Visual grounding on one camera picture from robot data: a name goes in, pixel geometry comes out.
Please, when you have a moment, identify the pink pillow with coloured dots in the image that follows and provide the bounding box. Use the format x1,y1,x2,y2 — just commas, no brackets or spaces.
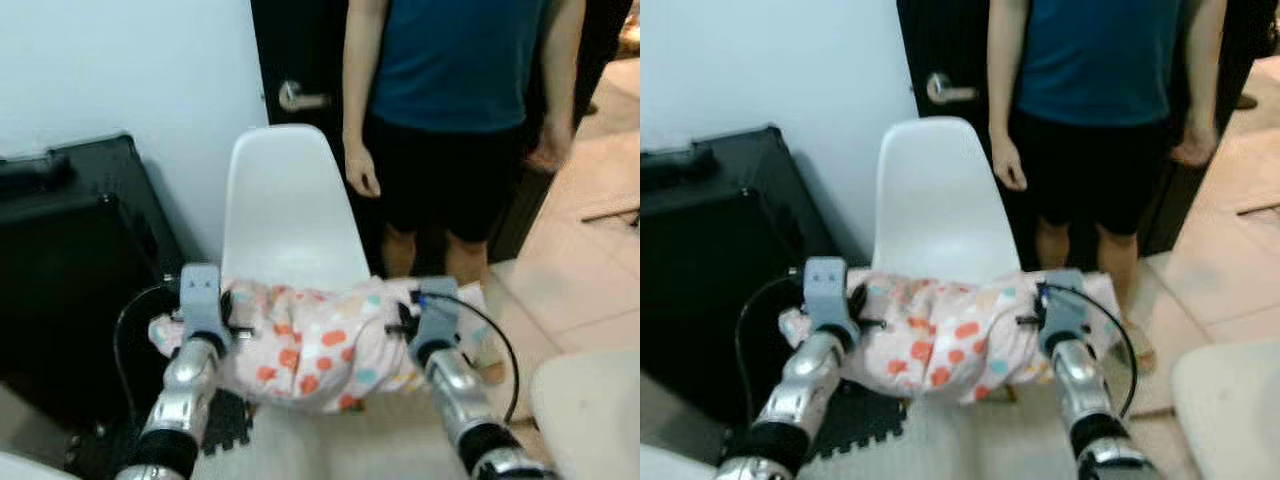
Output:
780,268,1123,404
148,278,491,414

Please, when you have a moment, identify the white plastic shell chair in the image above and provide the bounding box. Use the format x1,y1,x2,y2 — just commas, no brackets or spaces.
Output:
800,117,1086,480
195,124,466,480

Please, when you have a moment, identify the cream plastic shell chair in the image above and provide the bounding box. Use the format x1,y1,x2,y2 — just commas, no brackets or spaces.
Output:
528,345,641,480
1170,340,1280,480

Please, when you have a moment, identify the black foam floor mat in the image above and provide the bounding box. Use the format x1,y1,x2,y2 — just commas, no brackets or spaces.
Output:
65,388,253,480
720,380,906,463

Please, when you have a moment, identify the black hard case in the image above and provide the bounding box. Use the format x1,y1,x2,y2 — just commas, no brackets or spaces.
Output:
0,133,187,431
640,124,841,421

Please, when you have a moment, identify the person in blue shirt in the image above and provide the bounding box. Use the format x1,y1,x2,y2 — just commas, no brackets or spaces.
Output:
340,0,591,387
985,0,1229,377

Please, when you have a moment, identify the dark wooden door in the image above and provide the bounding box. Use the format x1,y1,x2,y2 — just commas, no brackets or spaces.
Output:
250,0,636,266
897,0,1280,257

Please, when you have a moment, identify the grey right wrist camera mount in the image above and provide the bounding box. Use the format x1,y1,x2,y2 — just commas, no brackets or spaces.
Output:
410,277,463,351
1038,268,1089,346

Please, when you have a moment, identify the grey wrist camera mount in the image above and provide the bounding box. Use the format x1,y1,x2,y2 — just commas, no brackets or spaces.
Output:
805,257,859,341
410,277,463,351
180,263,231,347
1038,268,1089,346

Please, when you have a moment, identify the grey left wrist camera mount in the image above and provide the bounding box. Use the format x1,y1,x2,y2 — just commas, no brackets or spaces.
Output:
180,263,231,347
805,257,859,341

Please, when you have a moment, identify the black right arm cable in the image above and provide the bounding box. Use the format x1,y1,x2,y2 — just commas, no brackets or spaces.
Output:
415,290,521,423
1042,282,1141,419

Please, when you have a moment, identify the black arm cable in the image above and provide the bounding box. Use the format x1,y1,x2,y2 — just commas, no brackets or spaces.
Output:
1042,282,1141,419
112,280,191,426
736,272,813,426
415,290,521,423

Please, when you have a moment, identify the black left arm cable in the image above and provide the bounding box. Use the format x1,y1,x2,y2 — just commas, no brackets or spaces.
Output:
112,280,191,426
736,272,813,426

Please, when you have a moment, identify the silver door lever handle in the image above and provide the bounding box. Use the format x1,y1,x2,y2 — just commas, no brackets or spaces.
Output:
278,80,331,113
925,72,977,105

